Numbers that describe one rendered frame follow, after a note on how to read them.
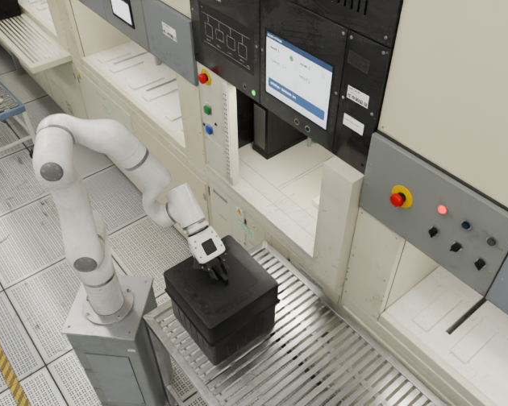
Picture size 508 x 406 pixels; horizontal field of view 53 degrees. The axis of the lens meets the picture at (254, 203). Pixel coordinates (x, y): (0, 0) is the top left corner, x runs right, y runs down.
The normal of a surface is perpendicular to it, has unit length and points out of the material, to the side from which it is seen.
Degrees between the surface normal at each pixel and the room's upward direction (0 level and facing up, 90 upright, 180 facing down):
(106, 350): 90
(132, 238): 0
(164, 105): 0
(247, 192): 0
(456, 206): 90
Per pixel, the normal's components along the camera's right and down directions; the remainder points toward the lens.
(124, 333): 0.00, -0.71
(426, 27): -0.78, 0.44
